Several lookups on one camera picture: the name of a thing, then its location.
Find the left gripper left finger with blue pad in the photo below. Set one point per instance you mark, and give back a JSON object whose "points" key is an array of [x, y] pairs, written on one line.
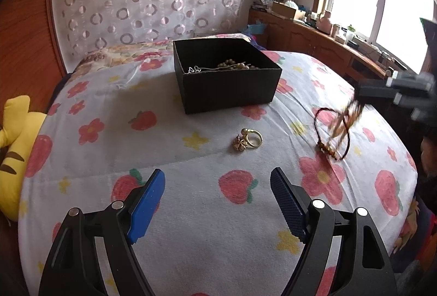
{"points": [[72, 266]]}

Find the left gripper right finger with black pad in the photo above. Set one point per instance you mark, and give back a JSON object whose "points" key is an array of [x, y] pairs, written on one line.
{"points": [[363, 266]]}

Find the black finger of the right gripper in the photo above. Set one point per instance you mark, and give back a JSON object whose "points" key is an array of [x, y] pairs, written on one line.
{"points": [[371, 88]]}

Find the silver decorative hair comb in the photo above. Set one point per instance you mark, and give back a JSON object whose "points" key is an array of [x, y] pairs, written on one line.
{"points": [[220, 68]]}

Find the black open jewelry box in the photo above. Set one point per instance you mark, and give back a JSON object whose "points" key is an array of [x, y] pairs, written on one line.
{"points": [[210, 91]]}

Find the person's right hand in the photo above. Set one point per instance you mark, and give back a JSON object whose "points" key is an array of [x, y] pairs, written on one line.
{"points": [[429, 156]]}

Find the wooden sideboard cabinet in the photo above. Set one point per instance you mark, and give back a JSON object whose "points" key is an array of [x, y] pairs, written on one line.
{"points": [[286, 35]]}

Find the cardboard box on cabinet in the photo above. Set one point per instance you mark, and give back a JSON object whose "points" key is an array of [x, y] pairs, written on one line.
{"points": [[289, 10]]}

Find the yellow striped plush toy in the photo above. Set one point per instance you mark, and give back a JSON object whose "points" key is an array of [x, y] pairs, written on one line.
{"points": [[20, 128]]}

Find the floral strawberry bed quilt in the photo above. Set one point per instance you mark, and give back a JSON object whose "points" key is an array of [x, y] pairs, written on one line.
{"points": [[218, 229]]}

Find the wooden headboard panel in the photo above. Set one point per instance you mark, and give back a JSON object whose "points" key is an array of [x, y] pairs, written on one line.
{"points": [[31, 61]]}

